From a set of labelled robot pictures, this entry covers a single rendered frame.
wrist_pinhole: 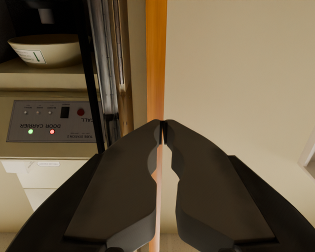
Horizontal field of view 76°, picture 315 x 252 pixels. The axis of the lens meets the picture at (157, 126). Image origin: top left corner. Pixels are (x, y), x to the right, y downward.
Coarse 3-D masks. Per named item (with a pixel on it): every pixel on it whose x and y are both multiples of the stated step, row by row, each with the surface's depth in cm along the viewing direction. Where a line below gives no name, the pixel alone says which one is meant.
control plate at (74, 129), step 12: (12, 108) 41; (24, 108) 41; (36, 108) 41; (48, 108) 41; (60, 108) 41; (72, 108) 41; (84, 108) 41; (12, 120) 40; (24, 120) 40; (36, 120) 40; (48, 120) 40; (60, 120) 40; (72, 120) 40; (84, 120) 40; (12, 132) 40; (24, 132) 40; (36, 132) 40; (48, 132) 40; (60, 132) 40; (72, 132) 40; (84, 132) 40
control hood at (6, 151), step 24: (0, 96) 42; (24, 96) 42; (48, 96) 42; (72, 96) 42; (0, 120) 40; (0, 144) 39; (24, 144) 39; (48, 144) 39; (72, 144) 39; (96, 144) 39
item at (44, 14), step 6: (24, 0) 40; (30, 0) 40; (36, 0) 40; (24, 6) 42; (30, 6) 41; (36, 6) 41; (42, 6) 41; (48, 6) 42; (54, 6) 43; (60, 6) 44; (42, 12) 44; (48, 12) 44; (42, 18) 45; (48, 18) 45
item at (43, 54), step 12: (24, 36) 50; (36, 36) 52; (48, 36) 54; (60, 36) 55; (72, 36) 54; (24, 48) 41; (36, 48) 41; (48, 48) 41; (60, 48) 42; (72, 48) 44; (24, 60) 44; (36, 60) 43; (48, 60) 43; (60, 60) 44; (72, 60) 46
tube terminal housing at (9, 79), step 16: (128, 32) 48; (128, 48) 48; (0, 64) 45; (16, 64) 47; (80, 64) 48; (128, 64) 48; (0, 80) 42; (16, 80) 42; (32, 80) 42; (48, 80) 42; (64, 80) 42; (80, 80) 42; (96, 80) 42; (128, 80) 48; (128, 96) 49; (128, 112) 49; (128, 128) 49; (32, 176) 57; (48, 176) 57; (64, 176) 57
